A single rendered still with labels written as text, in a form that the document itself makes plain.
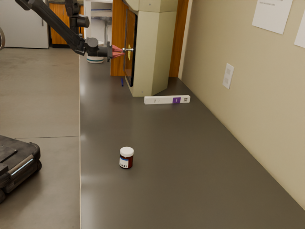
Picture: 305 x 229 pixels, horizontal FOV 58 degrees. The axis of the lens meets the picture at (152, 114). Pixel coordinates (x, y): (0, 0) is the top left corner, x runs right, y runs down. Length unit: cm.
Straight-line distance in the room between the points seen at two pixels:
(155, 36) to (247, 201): 96
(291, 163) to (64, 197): 169
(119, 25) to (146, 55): 40
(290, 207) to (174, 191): 38
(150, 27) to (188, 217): 100
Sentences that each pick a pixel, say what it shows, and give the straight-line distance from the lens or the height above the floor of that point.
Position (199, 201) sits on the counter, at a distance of 93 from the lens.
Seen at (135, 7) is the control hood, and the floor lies 142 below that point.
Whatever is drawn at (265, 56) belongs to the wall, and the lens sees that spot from 122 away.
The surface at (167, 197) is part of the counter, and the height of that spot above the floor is 94.
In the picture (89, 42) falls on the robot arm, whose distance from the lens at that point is 153.
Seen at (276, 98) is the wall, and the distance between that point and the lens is 116.
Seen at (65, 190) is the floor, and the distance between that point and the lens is 238.
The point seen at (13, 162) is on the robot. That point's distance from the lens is 234.
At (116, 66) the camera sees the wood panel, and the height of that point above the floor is 101.
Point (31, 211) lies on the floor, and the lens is 226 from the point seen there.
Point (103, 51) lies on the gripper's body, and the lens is 159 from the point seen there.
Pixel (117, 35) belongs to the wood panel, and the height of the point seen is 122.
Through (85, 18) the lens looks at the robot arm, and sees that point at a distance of 187.
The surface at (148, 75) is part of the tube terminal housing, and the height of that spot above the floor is 107.
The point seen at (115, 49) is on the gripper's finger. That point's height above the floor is 119.
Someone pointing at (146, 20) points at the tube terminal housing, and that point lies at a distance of 151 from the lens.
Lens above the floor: 155
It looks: 26 degrees down
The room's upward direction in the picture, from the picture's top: 6 degrees clockwise
